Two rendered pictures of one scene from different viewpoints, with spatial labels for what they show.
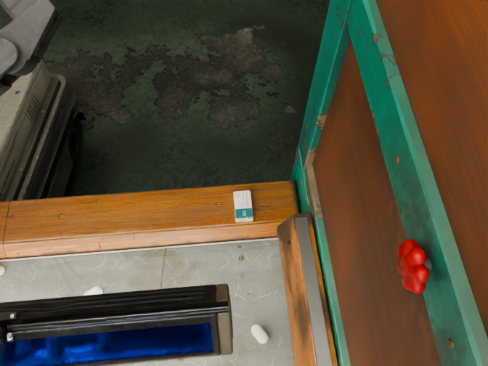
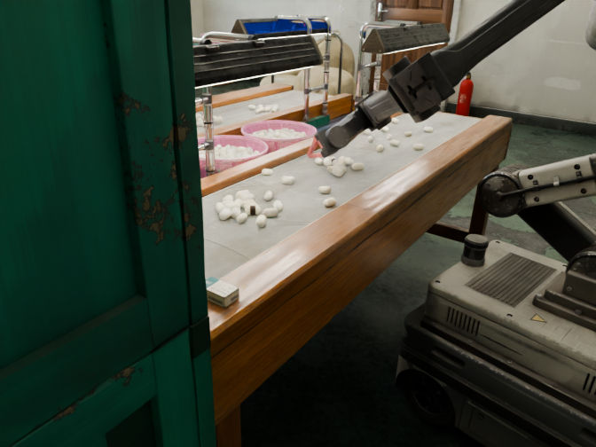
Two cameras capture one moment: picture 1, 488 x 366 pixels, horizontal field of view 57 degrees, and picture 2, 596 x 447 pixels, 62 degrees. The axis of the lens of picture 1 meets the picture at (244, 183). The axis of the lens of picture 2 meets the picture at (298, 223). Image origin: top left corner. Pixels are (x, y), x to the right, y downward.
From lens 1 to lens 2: 1.08 m
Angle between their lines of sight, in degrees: 84
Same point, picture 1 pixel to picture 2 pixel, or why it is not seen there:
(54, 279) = (295, 218)
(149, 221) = (280, 250)
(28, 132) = (565, 382)
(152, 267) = (245, 249)
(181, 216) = (262, 264)
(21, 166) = (513, 364)
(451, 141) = not seen: outside the picture
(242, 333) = not seen: hidden behind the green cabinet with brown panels
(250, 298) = not seen: hidden behind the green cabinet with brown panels
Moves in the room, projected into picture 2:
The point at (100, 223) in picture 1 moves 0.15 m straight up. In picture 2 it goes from (310, 233) to (313, 163)
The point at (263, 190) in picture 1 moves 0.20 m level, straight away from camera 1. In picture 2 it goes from (215, 318) to (307, 391)
